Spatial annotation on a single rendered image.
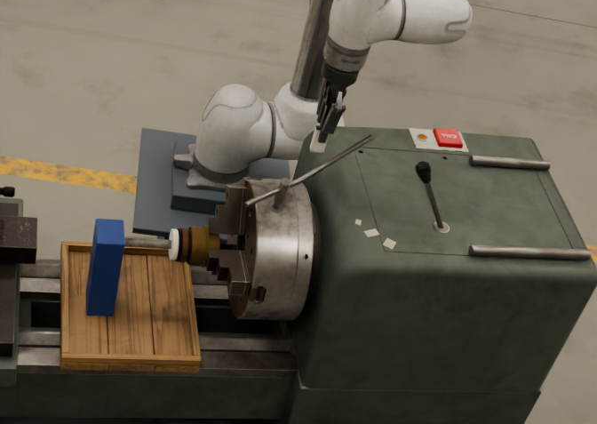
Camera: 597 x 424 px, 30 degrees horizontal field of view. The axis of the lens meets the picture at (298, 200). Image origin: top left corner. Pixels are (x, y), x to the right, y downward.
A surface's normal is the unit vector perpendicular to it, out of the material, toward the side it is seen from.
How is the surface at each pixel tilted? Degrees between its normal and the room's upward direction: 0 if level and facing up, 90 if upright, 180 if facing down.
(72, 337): 0
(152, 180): 0
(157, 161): 0
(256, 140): 84
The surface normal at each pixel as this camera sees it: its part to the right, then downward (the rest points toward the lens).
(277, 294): 0.18, 0.58
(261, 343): 0.26, -0.33
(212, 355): 0.22, -0.75
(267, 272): 0.23, 0.26
